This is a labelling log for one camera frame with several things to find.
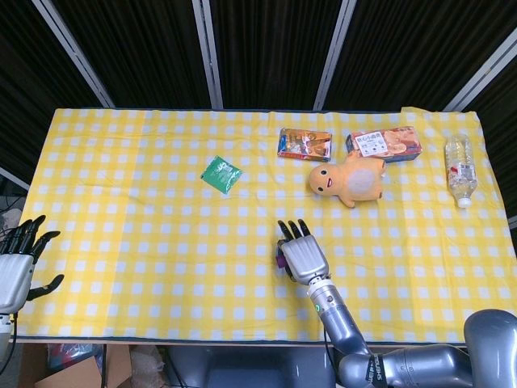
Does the orange plush toy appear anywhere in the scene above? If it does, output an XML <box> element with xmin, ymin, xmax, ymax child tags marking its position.
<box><xmin>309</xmin><ymin>151</ymin><xmax>386</xmax><ymax>209</ymax></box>

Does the tan plastic bag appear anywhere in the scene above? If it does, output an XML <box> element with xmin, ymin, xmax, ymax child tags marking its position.
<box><xmin>128</xmin><ymin>344</ymin><xmax>167</xmax><ymax>385</ymax></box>

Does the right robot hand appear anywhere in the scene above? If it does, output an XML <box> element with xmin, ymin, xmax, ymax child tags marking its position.
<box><xmin>276</xmin><ymin>218</ymin><xmax>330</xmax><ymax>284</ymax></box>

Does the green foil packet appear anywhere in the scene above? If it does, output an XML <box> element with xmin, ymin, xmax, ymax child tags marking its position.
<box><xmin>200</xmin><ymin>155</ymin><xmax>244</xmax><ymax>196</ymax></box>

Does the white frame post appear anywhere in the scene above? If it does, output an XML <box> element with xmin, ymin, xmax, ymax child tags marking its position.
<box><xmin>313</xmin><ymin>0</ymin><xmax>356</xmax><ymax>111</ymax></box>
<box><xmin>191</xmin><ymin>0</ymin><xmax>225</xmax><ymax>109</ymax></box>
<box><xmin>443</xmin><ymin>27</ymin><xmax>517</xmax><ymax>112</ymax></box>
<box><xmin>32</xmin><ymin>0</ymin><xmax>116</xmax><ymax>108</ymax></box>
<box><xmin>0</xmin><ymin>164</ymin><xmax>30</xmax><ymax>191</ymax></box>

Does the red patterned bag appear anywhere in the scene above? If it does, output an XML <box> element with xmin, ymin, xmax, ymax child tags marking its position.
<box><xmin>47</xmin><ymin>343</ymin><xmax>104</xmax><ymax>373</ymax></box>

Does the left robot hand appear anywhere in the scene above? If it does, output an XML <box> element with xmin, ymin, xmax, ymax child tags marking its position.
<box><xmin>0</xmin><ymin>214</ymin><xmax>65</xmax><ymax>314</ymax></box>

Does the brown cardboard box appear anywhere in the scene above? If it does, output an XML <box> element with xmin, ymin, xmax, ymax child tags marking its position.
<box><xmin>34</xmin><ymin>343</ymin><xmax>134</xmax><ymax>388</ymax></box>

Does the biscuit box with blue sides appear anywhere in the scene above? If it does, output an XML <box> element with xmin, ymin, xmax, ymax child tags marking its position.
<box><xmin>345</xmin><ymin>125</ymin><xmax>424</xmax><ymax>164</ymax></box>

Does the clear plastic water bottle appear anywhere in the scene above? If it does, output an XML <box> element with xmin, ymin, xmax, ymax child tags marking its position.
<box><xmin>444</xmin><ymin>134</ymin><xmax>477</xmax><ymax>209</ymax></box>

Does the yellow white checkered tablecloth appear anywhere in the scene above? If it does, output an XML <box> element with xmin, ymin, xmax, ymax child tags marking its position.
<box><xmin>15</xmin><ymin>106</ymin><xmax>517</xmax><ymax>341</ymax></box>

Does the orange snack box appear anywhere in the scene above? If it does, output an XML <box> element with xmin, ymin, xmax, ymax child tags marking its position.
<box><xmin>276</xmin><ymin>127</ymin><xmax>334</xmax><ymax>159</ymax></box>

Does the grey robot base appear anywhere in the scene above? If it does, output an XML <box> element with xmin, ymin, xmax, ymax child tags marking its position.
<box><xmin>165</xmin><ymin>345</ymin><xmax>337</xmax><ymax>388</ymax></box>

